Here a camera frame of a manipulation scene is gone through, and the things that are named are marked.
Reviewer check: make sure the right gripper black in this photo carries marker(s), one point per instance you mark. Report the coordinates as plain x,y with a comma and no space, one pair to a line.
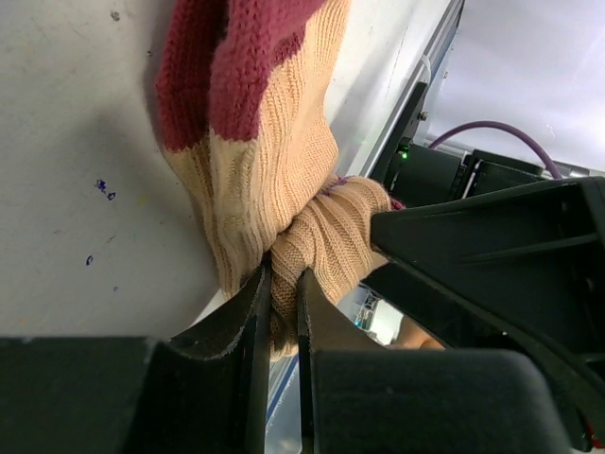
519,268

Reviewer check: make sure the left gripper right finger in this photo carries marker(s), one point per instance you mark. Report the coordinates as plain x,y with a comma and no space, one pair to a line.
360,397

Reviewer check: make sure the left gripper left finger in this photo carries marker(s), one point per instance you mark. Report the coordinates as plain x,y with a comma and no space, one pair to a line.
203,391

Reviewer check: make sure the tan maroon striped sock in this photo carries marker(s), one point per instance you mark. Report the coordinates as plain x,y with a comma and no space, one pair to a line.
241,104

